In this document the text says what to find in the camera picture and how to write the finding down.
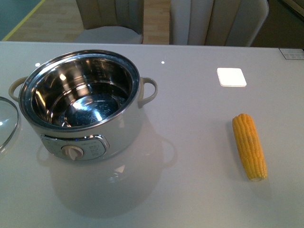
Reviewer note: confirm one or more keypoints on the table control panel label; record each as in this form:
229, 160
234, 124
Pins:
292, 53

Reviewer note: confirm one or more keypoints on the yellow corn cob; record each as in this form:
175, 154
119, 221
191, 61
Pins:
249, 147

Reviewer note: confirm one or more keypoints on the beige chair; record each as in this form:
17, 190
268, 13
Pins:
111, 21
233, 23

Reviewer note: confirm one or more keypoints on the beige right chair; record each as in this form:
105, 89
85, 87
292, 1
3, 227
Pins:
233, 23

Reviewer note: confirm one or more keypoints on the beige left chair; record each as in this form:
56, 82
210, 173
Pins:
111, 21

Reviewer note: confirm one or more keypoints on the white square coaster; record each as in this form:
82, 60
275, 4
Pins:
231, 77

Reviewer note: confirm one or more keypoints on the cream electric cooking pot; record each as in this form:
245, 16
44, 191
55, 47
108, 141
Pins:
84, 105

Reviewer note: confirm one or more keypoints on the glass pot lid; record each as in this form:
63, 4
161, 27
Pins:
9, 120

